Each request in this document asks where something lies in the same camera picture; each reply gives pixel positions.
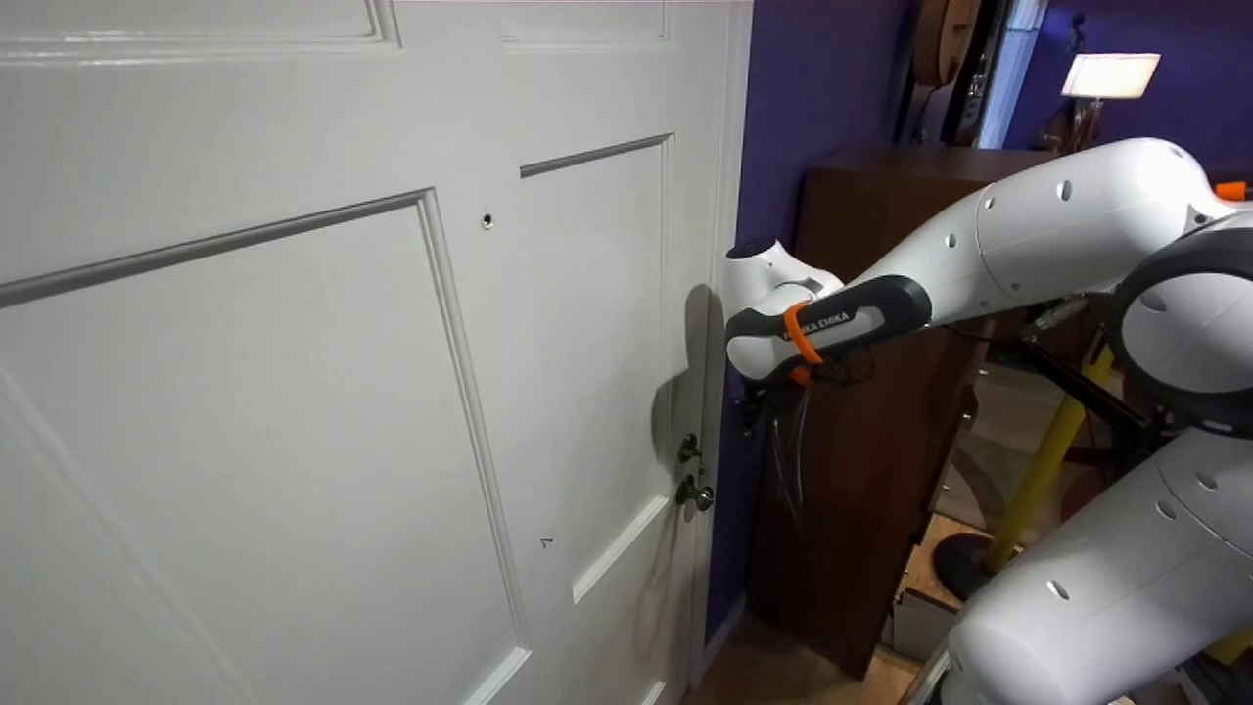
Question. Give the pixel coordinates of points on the brass door knob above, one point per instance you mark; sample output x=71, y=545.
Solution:
x=693, y=494

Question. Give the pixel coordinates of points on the white panelled door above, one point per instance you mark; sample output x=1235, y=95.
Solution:
x=735, y=133
x=325, y=417

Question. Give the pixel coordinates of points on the bright white lamp shade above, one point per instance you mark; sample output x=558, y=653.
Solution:
x=1108, y=78

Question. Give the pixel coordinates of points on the dark wooden cabinet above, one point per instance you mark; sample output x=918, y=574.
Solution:
x=864, y=494

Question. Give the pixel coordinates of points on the yellow pole stand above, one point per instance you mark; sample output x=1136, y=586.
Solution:
x=1043, y=472

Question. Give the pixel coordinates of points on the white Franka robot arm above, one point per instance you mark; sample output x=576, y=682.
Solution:
x=1043, y=237

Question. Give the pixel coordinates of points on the brass deadbolt thumb-turn lock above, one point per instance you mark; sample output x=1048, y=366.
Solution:
x=688, y=452

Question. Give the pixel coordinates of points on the light blue upright panel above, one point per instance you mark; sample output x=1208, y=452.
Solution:
x=1010, y=63

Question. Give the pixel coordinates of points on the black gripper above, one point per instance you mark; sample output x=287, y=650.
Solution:
x=773, y=400

